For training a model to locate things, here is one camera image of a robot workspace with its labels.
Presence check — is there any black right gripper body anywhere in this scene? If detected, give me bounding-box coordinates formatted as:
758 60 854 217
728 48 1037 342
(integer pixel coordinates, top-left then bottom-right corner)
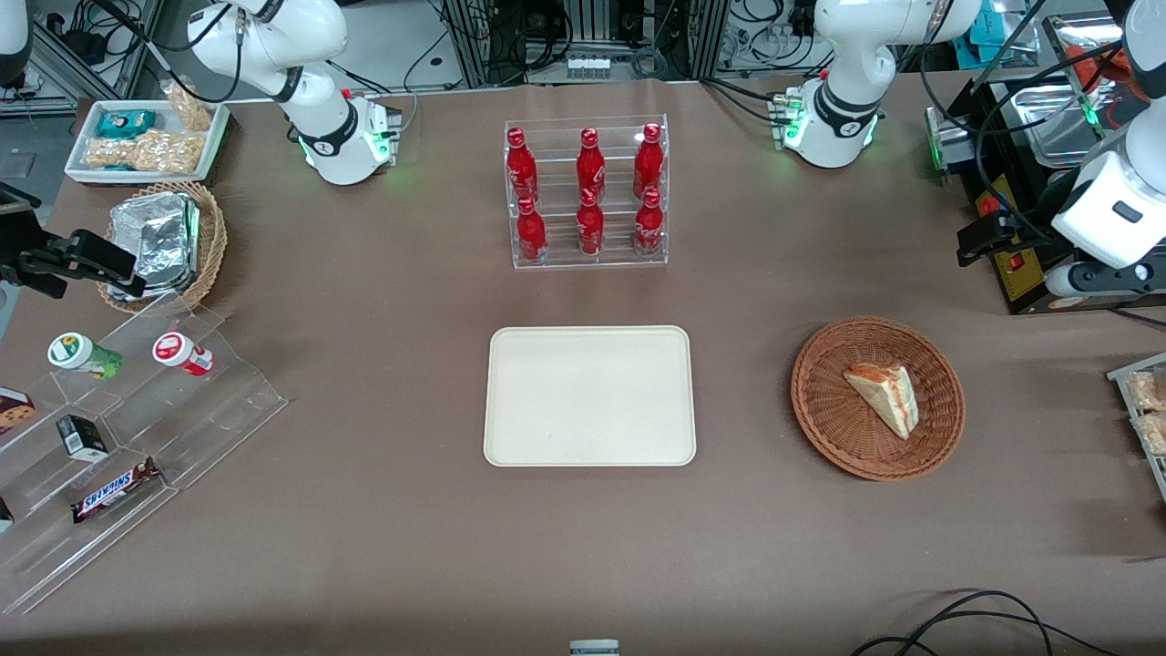
0 180 70 272

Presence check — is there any clear acrylic stepped stand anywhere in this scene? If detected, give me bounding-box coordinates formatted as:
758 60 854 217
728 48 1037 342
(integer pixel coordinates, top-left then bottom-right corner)
0 292 290 617

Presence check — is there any teal snack packet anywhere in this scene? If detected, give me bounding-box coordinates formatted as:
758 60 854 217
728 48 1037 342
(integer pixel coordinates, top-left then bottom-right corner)
96 109 159 140

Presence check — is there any snickers chocolate bar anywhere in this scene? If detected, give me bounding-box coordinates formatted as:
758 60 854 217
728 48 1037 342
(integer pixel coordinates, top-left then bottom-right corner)
70 457 164 526

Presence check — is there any dark equipment rack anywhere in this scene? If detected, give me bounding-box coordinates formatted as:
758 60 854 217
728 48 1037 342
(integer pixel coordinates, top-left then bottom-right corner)
443 0 731 88

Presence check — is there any red yogurt cup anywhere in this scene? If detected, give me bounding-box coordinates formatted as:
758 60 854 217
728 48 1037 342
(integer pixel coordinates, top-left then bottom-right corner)
151 332 216 378

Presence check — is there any green yogurt cup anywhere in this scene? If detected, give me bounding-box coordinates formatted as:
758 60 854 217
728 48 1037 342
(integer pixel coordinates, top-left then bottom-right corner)
47 332 125 382

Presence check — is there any foil wrapped package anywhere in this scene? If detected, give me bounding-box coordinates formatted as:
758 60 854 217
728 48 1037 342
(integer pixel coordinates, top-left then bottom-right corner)
107 192 202 302

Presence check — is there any white wire snack rack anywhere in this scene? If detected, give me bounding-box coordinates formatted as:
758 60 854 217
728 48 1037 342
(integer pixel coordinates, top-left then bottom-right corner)
1106 353 1166 504

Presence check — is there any round brown wicker basket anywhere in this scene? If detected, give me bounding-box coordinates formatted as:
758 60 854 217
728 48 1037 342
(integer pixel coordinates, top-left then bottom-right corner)
790 315 967 482

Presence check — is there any black food warmer appliance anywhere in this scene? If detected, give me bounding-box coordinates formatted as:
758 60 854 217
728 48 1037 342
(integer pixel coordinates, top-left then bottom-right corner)
925 13 1166 316

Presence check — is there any brown cookie box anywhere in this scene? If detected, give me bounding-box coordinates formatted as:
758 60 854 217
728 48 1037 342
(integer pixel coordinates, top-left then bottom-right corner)
0 386 38 437

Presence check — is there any triangular sandwich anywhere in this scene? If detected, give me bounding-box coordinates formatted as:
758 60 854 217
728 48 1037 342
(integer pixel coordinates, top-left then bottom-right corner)
843 362 922 442

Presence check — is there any cream plastic tray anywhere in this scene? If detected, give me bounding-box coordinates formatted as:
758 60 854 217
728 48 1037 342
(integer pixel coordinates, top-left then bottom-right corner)
483 325 698 468

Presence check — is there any steel food pan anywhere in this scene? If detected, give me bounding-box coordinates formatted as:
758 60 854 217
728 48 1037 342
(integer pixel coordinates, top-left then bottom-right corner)
1008 84 1114 171

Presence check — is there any small black box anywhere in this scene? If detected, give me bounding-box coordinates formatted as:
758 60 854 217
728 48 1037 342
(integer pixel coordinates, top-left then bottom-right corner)
56 414 111 462

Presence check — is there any white rectangular snack tray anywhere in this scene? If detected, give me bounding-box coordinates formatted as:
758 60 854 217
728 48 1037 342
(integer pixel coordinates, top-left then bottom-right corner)
64 97 231 187

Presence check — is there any small clear nut bag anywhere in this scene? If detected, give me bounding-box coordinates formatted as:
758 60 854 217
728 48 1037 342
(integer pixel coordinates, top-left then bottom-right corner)
161 78 216 132

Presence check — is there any clear acrylic bottle rack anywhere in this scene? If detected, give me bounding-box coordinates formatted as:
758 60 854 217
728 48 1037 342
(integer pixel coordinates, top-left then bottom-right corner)
504 114 670 271

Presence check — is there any black cable on table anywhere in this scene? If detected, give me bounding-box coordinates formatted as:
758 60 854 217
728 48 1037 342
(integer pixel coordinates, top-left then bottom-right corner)
850 589 1123 656

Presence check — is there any light wicker basket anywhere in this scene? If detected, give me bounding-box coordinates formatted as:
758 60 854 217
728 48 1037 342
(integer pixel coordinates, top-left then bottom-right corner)
95 180 229 316

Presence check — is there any metal cylinder with green light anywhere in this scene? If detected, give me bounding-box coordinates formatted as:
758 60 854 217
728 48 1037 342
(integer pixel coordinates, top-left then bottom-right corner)
924 105 972 184

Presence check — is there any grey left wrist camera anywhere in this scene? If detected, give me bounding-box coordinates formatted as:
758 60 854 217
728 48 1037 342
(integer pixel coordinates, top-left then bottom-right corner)
1044 259 1166 299

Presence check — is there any large clear nut bag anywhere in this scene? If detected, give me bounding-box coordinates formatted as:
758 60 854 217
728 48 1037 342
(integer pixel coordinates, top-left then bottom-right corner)
85 129 207 175

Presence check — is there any red cola bottle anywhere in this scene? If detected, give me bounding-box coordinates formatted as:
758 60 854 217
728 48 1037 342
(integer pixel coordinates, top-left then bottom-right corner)
577 189 606 258
634 187 666 257
633 123 665 197
506 128 539 204
517 196 549 266
576 128 608 197

